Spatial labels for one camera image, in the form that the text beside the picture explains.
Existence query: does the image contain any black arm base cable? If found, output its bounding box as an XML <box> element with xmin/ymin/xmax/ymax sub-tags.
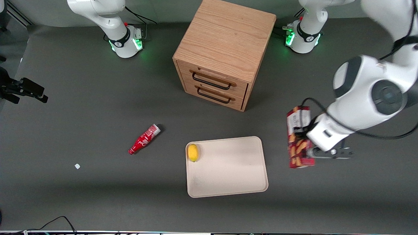
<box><xmin>125</xmin><ymin>6</ymin><xmax>157</xmax><ymax>25</ymax></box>
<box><xmin>274</xmin><ymin>10</ymin><xmax>306</xmax><ymax>37</ymax></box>

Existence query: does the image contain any wooden drawer cabinet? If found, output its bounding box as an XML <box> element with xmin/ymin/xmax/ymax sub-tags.
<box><xmin>172</xmin><ymin>0</ymin><xmax>277</xmax><ymax>112</ymax></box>

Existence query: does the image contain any red cookie box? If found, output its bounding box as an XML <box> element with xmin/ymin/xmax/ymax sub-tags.
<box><xmin>286</xmin><ymin>105</ymin><xmax>316</xmax><ymax>169</ymax></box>

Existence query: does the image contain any black left arm base cable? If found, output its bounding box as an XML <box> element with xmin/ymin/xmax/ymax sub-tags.
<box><xmin>274</xmin><ymin>10</ymin><xmax>306</xmax><ymax>37</ymax></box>

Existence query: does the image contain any yellow lemon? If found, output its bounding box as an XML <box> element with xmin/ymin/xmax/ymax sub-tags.
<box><xmin>187</xmin><ymin>144</ymin><xmax>199</xmax><ymax>163</ymax></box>

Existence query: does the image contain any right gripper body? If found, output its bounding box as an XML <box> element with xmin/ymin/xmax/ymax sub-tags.
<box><xmin>0</xmin><ymin>67</ymin><xmax>23</xmax><ymax>104</ymax></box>

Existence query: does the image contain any black table edge cable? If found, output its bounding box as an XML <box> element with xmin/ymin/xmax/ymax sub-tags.
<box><xmin>0</xmin><ymin>216</ymin><xmax>77</xmax><ymax>234</ymax></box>

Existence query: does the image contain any beige plastic tray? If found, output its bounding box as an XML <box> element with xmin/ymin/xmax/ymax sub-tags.
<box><xmin>185</xmin><ymin>136</ymin><xmax>269</xmax><ymax>198</ymax></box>

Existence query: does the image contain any red soda bottle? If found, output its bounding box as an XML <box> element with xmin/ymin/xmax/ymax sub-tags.
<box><xmin>128</xmin><ymin>124</ymin><xmax>162</xmax><ymax>155</ymax></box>

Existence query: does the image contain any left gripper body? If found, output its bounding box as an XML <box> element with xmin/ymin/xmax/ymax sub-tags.
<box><xmin>306</xmin><ymin>113</ymin><xmax>357</xmax><ymax>152</ymax></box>

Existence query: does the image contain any wooden drawer front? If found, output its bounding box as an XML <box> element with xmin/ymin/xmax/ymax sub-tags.
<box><xmin>177</xmin><ymin>61</ymin><xmax>249</xmax><ymax>97</ymax></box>
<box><xmin>183</xmin><ymin>81</ymin><xmax>245</xmax><ymax>111</ymax></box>

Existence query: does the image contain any black right arm base cable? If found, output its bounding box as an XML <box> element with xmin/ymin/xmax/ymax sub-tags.
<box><xmin>125</xmin><ymin>6</ymin><xmax>157</xmax><ymax>25</ymax></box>

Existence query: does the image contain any black drawer handle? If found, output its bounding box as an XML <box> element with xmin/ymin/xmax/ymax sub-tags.
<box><xmin>197</xmin><ymin>86</ymin><xmax>231</xmax><ymax>104</ymax></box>
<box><xmin>192</xmin><ymin>72</ymin><xmax>232</xmax><ymax>90</ymax></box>

